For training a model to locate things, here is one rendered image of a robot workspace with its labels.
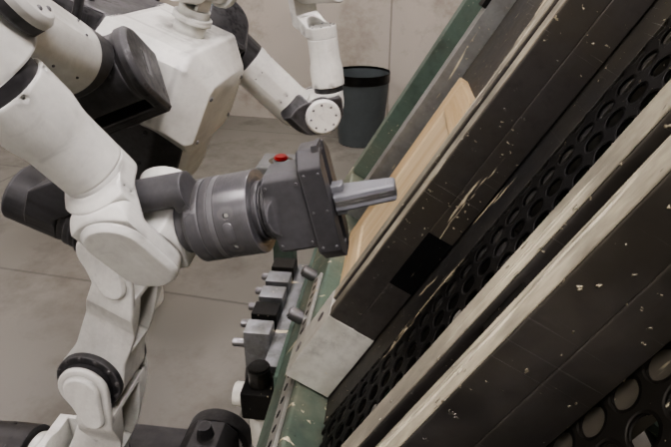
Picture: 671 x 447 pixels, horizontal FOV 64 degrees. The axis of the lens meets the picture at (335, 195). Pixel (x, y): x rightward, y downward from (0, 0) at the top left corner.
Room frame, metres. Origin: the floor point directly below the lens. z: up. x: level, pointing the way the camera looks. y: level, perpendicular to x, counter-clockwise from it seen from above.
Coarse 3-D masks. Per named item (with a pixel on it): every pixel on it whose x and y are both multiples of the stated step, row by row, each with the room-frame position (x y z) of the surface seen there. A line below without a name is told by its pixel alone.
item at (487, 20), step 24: (504, 0) 1.10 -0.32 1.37; (480, 24) 1.10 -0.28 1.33; (456, 48) 1.13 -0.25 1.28; (480, 48) 1.10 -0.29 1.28; (456, 72) 1.11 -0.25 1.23; (432, 96) 1.11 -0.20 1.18; (408, 120) 1.12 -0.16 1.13; (408, 144) 1.12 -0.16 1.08; (384, 168) 1.12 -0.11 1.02; (360, 216) 1.13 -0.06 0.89
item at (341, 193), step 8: (336, 184) 0.49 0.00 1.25; (344, 184) 0.50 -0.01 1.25; (352, 184) 0.50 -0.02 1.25; (360, 184) 0.49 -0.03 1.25; (368, 184) 0.49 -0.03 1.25; (376, 184) 0.48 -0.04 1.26; (384, 184) 0.48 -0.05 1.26; (392, 184) 0.48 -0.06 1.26; (336, 192) 0.48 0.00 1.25; (344, 192) 0.48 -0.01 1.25; (352, 192) 0.48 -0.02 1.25; (360, 192) 0.48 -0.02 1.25; (368, 192) 0.48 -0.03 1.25; (376, 192) 0.48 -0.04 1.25; (384, 192) 0.48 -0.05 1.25; (392, 192) 0.48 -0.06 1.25; (336, 200) 0.48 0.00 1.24; (344, 200) 0.48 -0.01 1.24; (352, 200) 0.48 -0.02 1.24
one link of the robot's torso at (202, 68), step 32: (64, 0) 0.84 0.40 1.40; (96, 0) 0.88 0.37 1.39; (128, 0) 0.95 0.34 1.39; (160, 32) 0.85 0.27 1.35; (192, 32) 0.89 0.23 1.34; (224, 32) 1.00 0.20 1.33; (160, 64) 0.79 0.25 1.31; (192, 64) 0.80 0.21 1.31; (224, 64) 0.90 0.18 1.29; (192, 96) 0.80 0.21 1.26; (224, 96) 0.91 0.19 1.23; (128, 128) 0.80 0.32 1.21; (160, 128) 0.78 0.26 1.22; (192, 128) 0.81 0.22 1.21; (160, 160) 0.82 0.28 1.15; (192, 160) 0.88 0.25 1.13
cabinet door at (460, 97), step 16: (464, 80) 1.03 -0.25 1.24; (448, 96) 1.01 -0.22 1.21; (464, 96) 0.90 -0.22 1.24; (448, 112) 0.93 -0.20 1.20; (464, 112) 0.83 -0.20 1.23; (432, 128) 0.98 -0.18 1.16; (448, 128) 0.86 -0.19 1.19; (416, 144) 1.01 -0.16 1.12; (432, 144) 0.90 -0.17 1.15; (416, 160) 0.94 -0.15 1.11; (400, 176) 0.97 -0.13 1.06; (416, 176) 0.86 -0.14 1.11; (400, 192) 0.89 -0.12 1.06; (368, 208) 1.04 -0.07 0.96; (384, 208) 0.92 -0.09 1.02; (368, 224) 0.95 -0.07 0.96; (352, 240) 0.98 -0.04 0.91; (368, 240) 0.87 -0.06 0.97; (352, 256) 0.89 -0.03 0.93
